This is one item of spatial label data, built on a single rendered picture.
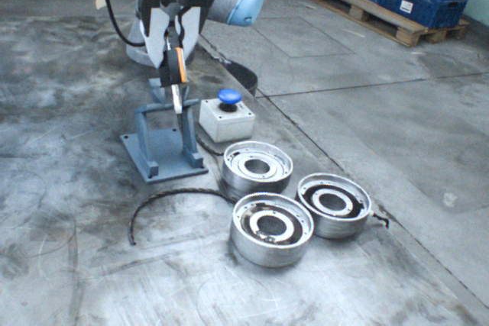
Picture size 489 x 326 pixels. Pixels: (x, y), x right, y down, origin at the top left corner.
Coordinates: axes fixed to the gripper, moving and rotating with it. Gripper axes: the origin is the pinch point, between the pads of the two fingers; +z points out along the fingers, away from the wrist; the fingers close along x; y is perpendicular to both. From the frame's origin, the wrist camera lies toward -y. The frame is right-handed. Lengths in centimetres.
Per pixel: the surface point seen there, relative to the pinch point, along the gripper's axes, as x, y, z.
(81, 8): -58, 294, 98
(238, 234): -0.5, -23.3, 12.6
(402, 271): -19.9, -33.8, 16.1
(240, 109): -14.9, 3.1, 11.8
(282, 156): -15.4, -10.2, 12.9
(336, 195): -18.4, -20.5, 13.4
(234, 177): -5.7, -12.5, 13.0
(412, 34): -283, 192, 87
